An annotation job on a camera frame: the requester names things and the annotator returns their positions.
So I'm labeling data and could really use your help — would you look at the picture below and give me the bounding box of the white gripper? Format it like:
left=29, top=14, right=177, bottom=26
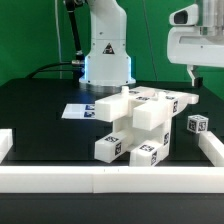
left=167, top=27, right=224, bottom=88

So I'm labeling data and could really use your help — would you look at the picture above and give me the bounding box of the white tagged cube nut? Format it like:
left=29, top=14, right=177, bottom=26
left=187, top=115, right=209, bottom=134

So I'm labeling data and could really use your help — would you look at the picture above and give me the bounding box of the white chair back frame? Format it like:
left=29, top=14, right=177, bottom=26
left=95, top=86, right=199, bottom=131

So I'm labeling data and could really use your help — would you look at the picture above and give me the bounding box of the white chair seat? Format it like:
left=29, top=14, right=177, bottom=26
left=111, top=85, right=173, bottom=158

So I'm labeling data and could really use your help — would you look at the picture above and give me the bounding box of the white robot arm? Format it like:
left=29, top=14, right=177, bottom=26
left=79, top=0, right=224, bottom=90

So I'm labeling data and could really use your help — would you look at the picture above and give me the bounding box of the white right fence bar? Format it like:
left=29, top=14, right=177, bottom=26
left=198, top=131, right=224, bottom=167

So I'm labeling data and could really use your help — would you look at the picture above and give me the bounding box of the white fence bar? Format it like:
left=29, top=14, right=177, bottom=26
left=0, top=166, right=224, bottom=193
left=0, top=129, right=13, bottom=163
left=198, top=131, right=224, bottom=167

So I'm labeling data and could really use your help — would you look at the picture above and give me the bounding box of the white sheet with tags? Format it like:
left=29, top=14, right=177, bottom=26
left=62, top=104, right=95, bottom=119

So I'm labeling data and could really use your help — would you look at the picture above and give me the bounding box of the white left fence bar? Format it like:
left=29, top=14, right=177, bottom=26
left=0, top=129, right=13, bottom=163

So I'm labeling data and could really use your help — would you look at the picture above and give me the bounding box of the white front fence bar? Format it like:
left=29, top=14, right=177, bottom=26
left=0, top=166, right=224, bottom=193

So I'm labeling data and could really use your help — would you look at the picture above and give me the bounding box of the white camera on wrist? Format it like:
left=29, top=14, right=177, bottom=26
left=169, top=4, right=199, bottom=26

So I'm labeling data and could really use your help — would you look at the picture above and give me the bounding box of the black cable at base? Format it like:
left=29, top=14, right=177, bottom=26
left=25, top=59, right=86, bottom=80

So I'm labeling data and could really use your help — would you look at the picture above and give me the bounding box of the black hose behind robot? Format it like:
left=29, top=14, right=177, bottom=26
left=63, top=0, right=84, bottom=62

